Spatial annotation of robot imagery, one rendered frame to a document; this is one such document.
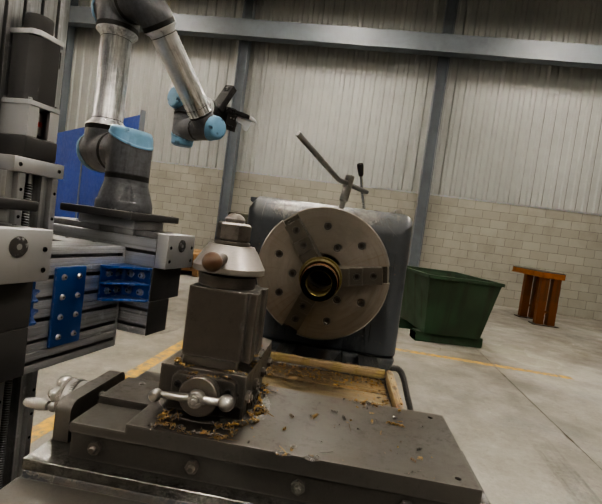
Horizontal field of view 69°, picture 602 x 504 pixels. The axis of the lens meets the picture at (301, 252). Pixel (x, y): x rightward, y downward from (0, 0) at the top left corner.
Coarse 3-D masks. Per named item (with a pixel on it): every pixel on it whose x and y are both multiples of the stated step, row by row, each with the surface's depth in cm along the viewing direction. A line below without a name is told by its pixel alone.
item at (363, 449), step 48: (96, 384) 50; (144, 384) 52; (96, 432) 42; (144, 432) 42; (192, 432) 42; (240, 432) 43; (288, 432) 45; (336, 432) 46; (384, 432) 48; (432, 432) 49; (240, 480) 41; (288, 480) 41; (336, 480) 40; (384, 480) 40; (432, 480) 39
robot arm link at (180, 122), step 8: (176, 112) 147; (184, 112) 147; (176, 120) 147; (184, 120) 146; (176, 128) 147; (184, 128) 144; (176, 136) 147; (184, 136) 146; (176, 144) 149; (184, 144) 148; (192, 144) 151
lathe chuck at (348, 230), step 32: (320, 224) 102; (352, 224) 101; (288, 256) 103; (352, 256) 102; (384, 256) 101; (288, 288) 103; (352, 288) 102; (384, 288) 101; (320, 320) 103; (352, 320) 102
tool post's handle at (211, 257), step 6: (210, 252) 42; (216, 252) 42; (204, 258) 41; (210, 258) 41; (216, 258) 41; (222, 258) 44; (204, 264) 41; (210, 264) 41; (216, 264) 41; (222, 264) 44; (210, 270) 42; (216, 270) 42
